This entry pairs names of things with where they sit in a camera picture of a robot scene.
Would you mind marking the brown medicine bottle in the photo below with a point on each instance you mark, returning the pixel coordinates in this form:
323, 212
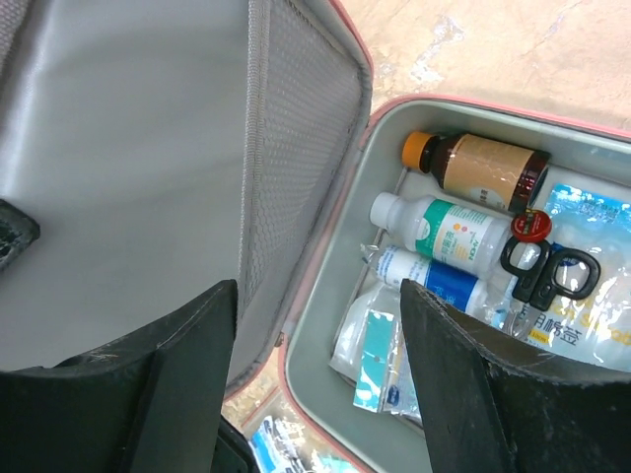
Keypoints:
497, 175

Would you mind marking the blue white sachet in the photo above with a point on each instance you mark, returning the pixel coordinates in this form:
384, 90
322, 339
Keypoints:
281, 442

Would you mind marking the black handled scissors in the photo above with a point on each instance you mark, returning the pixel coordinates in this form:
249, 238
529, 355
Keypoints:
537, 286

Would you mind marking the pink medicine kit case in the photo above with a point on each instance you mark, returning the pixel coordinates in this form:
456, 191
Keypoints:
164, 147

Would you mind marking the white green bottle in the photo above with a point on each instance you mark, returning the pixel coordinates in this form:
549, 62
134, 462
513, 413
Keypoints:
455, 235

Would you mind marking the white gauze packet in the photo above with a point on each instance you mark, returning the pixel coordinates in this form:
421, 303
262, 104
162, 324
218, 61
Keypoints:
346, 354

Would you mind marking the white blue small bottle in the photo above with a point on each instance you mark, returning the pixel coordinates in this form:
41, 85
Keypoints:
392, 264

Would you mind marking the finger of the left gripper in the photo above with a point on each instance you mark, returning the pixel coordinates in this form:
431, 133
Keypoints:
17, 231

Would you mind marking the large blue packet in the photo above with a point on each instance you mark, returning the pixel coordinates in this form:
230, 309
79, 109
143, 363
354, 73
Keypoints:
564, 281

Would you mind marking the teal blister pack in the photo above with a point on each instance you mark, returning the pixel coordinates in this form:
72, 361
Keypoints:
328, 463

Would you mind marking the teal topped zip bag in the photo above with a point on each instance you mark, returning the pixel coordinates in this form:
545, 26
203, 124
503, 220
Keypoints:
385, 382

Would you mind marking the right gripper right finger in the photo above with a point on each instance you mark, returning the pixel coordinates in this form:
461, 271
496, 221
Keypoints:
491, 403

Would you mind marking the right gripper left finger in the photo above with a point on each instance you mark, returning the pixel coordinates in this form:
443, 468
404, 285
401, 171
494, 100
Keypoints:
149, 401

